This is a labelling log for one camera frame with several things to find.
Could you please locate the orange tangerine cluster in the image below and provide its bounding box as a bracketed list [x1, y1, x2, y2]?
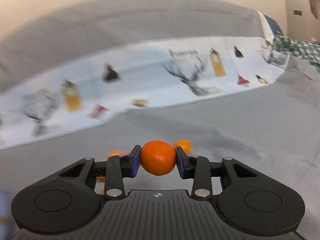
[140, 140, 176, 176]
[174, 139, 192, 155]

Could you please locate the deer print white cloth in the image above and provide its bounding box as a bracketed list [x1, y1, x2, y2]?
[1, 13, 289, 150]

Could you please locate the green checkered cloth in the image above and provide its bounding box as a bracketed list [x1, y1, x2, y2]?
[273, 31, 320, 72]

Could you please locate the grey sofa cover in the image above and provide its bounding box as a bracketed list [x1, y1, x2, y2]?
[1, 0, 319, 239]

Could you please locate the light blue plate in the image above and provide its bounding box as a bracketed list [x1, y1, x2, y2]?
[0, 191, 12, 232]

